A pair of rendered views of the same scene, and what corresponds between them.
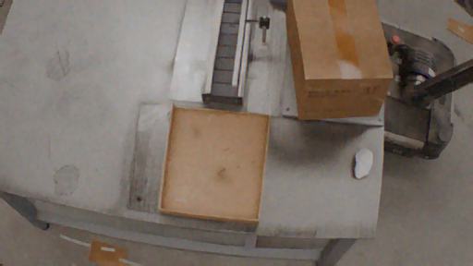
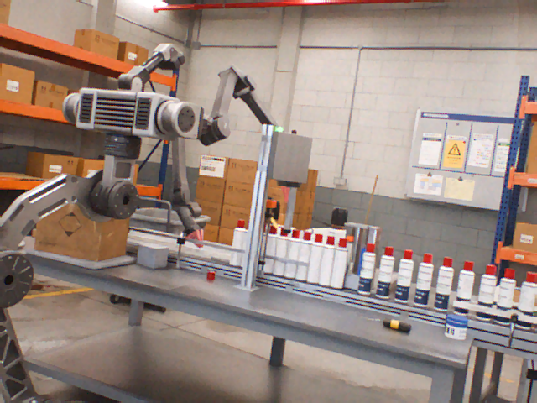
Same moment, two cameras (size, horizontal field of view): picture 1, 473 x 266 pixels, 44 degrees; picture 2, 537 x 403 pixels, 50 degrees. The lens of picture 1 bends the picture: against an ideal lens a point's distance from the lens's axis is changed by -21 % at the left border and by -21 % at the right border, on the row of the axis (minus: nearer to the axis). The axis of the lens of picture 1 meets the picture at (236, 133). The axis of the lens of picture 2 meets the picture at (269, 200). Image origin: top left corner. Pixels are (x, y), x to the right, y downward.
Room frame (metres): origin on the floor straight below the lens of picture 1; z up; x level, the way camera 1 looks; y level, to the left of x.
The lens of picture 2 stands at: (2.22, -2.47, 1.32)
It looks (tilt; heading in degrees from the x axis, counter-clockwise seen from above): 3 degrees down; 105
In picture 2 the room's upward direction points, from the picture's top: 8 degrees clockwise
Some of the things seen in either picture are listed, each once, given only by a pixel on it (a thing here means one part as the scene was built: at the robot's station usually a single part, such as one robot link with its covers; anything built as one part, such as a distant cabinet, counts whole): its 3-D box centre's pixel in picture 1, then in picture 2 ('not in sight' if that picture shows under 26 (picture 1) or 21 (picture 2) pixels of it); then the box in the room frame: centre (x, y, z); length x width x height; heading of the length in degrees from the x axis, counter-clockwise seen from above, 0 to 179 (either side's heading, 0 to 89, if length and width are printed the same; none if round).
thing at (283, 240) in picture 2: not in sight; (281, 251); (1.67, -0.09, 0.98); 0.05 x 0.05 x 0.20
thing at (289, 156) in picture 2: not in sight; (286, 157); (1.65, -0.18, 1.38); 0.17 x 0.10 x 0.19; 47
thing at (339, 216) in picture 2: not in sight; (336, 234); (1.81, 0.49, 1.04); 0.09 x 0.09 x 0.29
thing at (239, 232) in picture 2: not in sight; (238, 243); (1.46, -0.06, 0.98); 0.05 x 0.05 x 0.20
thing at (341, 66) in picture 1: (337, 48); (85, 222); (0.83, -0.28, 0.99); 0.30 x 0.24 x 0.27; 2
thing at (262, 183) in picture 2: not in sight; (258, 206); (1.58, -0.23, 1.16); 0.04 x 0.04 x 0.67; 82
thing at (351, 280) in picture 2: not in sight; (358, 256); (1.99, -0.04, 1.01); 0.14 x 0.13 x 0.26; 172
